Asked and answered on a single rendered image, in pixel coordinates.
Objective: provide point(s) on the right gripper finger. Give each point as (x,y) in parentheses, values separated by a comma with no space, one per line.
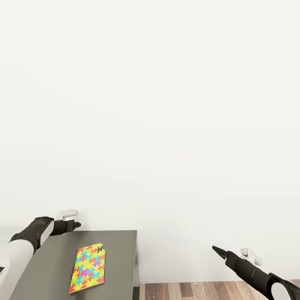
(222,253)

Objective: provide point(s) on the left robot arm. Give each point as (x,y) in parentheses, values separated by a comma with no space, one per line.
(15,256)

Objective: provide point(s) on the jigsaw puzzle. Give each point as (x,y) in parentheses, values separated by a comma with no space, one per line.
(89,268)

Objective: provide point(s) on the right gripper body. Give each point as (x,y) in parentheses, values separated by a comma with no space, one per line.
(241,267)

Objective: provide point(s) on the desk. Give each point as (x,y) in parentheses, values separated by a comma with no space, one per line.
(49,273)

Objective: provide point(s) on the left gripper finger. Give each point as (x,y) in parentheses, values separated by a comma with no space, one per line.
(76,225)

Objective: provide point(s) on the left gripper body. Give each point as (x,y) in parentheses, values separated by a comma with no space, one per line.
(65,226)

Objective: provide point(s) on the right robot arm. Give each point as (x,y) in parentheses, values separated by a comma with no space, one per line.
(270,285)

